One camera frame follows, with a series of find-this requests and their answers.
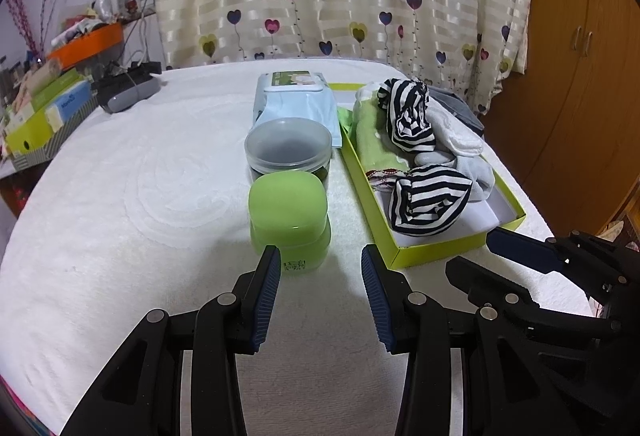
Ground grey oval case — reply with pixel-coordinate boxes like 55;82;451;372
96;75;162;114

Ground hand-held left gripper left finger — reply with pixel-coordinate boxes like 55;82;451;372
60;245;282;436

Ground orange tray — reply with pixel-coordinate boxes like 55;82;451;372
46;22;125;70

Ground black white striped sock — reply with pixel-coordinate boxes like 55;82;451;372
375;77;438;155
388;164;474;238

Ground black charger with cables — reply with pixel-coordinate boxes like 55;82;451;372
94;60;164;88

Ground grey patterned box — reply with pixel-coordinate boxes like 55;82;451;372
9;100;99;173

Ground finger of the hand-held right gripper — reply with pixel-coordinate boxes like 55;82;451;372
444;257;624;343
485;226;640;283

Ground pale grey socks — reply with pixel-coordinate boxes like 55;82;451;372
414;150;497;205

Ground pink printed sheet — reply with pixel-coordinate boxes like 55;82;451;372
0;373;62;436

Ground blue white tissue box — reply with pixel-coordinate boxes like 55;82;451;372
44;82;94;128

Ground green cream jar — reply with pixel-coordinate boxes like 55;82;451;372
248;170;332;275

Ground wooden wardrobe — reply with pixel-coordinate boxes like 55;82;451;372
484;0;640;239

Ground green-edged white box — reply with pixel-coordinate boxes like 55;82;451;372
336;82;527;272

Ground green towel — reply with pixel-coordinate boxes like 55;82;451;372
351;87;417;191

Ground dark jar with clear lid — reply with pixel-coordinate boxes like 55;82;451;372
244;117;334;184

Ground small green cloth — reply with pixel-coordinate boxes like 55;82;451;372
337;105;359;138

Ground grey clothing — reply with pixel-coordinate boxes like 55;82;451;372
429;87;487;138

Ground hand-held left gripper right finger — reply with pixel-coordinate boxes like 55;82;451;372
361;243;576;436

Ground blue wet wipes pack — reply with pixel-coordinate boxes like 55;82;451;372
251;69;344;150

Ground stack of boxes on shelf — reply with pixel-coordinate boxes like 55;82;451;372
4;65;87;158

